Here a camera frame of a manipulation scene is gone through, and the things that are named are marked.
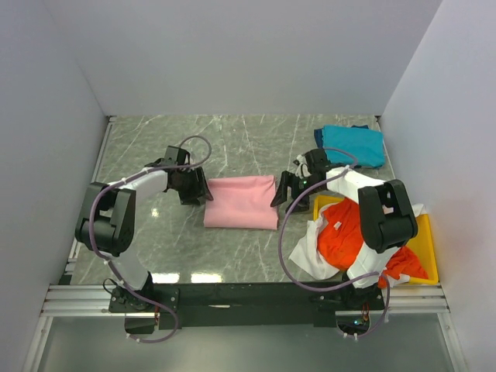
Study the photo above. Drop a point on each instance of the orange t shirt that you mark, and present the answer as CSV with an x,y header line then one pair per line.
x,y
340,240

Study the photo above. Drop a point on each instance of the white t shirt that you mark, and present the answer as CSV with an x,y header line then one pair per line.
x,y
310,255

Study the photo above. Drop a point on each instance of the folded teal t shirt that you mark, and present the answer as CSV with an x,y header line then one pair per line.
x,y
366,145

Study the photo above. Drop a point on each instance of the black base beam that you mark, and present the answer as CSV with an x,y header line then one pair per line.
x,y
249,304

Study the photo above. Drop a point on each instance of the yellow plastic bin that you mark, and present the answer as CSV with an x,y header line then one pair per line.
x,y
422,245

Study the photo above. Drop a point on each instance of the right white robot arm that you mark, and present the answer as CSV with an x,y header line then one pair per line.
x,y
387,218

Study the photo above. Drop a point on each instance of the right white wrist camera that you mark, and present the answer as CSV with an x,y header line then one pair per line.
x,y
302,170

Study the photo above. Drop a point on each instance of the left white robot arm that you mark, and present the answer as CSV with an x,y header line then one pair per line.
x,y
106,223

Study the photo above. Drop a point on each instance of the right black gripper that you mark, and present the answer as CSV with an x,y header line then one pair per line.
x,y
287,180

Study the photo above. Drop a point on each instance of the pink t shirt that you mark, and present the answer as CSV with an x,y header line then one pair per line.
x,y
241,203

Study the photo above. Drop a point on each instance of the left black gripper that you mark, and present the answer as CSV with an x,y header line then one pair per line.
x,y
199,189

